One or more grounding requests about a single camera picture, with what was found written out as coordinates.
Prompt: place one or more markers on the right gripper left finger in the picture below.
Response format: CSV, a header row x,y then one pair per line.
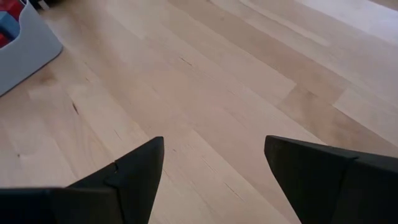
x,y
93,202

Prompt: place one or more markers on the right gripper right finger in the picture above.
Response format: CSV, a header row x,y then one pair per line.
x,y
335,189

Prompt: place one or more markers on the grey plastic bin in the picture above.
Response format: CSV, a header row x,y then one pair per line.
x,y
34,53

